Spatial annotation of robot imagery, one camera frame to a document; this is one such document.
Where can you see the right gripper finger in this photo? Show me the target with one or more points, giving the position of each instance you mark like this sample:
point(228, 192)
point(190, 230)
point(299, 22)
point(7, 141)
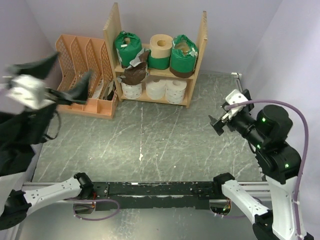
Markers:
point(218, 124)
point(249, 106)

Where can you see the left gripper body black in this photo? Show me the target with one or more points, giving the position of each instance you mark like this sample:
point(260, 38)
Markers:
point(58, 97)

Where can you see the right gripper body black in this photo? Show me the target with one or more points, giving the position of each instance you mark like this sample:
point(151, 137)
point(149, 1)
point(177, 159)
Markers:
point(243, 122)

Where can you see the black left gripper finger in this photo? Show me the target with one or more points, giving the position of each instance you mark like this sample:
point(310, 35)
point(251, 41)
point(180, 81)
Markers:
point(79, 93)
point(39, 69)

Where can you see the white paper roll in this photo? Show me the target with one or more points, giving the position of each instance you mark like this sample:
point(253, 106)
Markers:
point(155, 88)
point(175, 91)
point(132, 91)

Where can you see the green brown roll torn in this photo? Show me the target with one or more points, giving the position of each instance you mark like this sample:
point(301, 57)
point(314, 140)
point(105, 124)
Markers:
point(183, 58)

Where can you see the brown green paper roll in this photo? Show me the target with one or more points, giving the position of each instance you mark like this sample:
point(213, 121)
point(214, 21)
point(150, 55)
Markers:
point(156, 56)

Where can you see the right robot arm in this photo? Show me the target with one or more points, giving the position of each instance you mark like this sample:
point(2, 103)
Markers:
point(281, 164)

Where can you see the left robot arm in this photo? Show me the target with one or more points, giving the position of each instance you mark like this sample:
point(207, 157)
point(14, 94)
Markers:
point(19, 132)

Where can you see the wooden shelf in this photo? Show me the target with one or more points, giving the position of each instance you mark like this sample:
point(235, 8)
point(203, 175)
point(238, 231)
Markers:
point(163, 71)

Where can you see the items in organizer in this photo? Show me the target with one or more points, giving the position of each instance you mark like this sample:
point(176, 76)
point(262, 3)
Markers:
point(101, 86)

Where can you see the orange file organizer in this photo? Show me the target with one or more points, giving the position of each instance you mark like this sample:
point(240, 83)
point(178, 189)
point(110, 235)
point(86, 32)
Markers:
point(79, 54)

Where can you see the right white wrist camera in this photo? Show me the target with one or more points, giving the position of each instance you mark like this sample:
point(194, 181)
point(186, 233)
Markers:
point(233, 101)

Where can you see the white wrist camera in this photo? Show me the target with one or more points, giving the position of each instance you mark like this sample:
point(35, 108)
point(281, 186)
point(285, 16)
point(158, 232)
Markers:
point(28, 90)
point(233, 101)

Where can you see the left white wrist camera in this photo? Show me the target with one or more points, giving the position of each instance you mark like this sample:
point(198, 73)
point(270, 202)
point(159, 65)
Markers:
point(28, 90)

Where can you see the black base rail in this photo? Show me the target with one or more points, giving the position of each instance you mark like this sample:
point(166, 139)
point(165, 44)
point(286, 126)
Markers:
point(149, 195)

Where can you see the aluminium frame rail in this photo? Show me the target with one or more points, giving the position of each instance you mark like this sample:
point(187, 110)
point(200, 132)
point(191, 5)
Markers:
point(279, 161)

